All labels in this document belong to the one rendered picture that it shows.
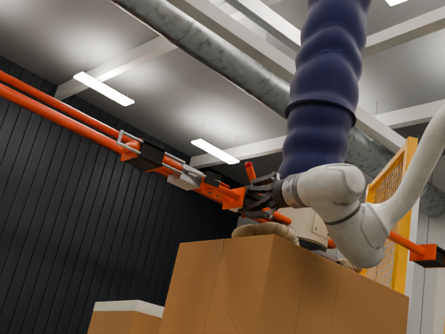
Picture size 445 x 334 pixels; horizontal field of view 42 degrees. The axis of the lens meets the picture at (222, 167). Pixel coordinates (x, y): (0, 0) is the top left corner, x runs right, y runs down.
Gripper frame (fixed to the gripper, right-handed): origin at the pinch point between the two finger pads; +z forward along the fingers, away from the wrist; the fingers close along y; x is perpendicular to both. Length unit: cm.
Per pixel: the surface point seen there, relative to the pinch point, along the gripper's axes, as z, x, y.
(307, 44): 0, 15, -62
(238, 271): -10.4, -4.7, 22.2
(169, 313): 15.2, -5.0, 33.8
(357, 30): -11, 27, -71
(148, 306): 125, 56, 19
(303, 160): -4.9, 17.2, -19.4
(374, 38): 112, 182, -208
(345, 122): -9.9, 28.1, -36.4
